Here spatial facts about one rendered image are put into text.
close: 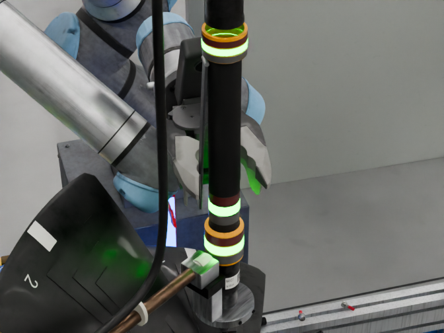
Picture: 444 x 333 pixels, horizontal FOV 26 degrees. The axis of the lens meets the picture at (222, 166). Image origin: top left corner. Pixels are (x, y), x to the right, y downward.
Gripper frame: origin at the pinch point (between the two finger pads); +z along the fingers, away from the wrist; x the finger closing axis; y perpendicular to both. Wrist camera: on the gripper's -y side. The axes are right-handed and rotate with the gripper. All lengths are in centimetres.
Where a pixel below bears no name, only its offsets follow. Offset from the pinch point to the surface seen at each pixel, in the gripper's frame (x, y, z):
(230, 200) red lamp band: -0.3, 3.7, -1.2
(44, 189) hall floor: 14, 149, -200
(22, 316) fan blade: 22.4, 10.8, 3.1
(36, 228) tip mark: 19.8, 6.1, -4.7
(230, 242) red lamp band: -0.2, 9.1, -0.7
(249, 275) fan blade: -9.1, 36.0, -23.0
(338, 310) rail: -31, 65, -40
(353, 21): -89, 87, -182
